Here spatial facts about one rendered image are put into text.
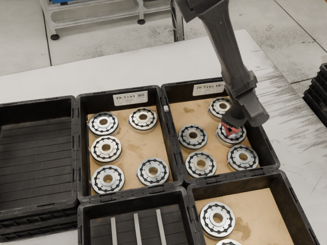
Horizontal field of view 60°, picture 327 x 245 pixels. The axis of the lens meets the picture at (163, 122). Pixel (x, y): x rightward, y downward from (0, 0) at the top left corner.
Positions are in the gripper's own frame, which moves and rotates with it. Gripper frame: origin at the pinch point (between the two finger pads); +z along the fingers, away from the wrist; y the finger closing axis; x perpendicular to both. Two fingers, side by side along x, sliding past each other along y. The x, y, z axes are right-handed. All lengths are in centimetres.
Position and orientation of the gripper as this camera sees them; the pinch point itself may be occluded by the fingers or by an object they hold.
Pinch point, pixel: (232, 129)
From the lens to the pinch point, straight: 103.3
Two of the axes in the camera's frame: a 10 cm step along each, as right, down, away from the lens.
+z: -0.2, 5.9, 8.0
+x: -7.7, -5.2, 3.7
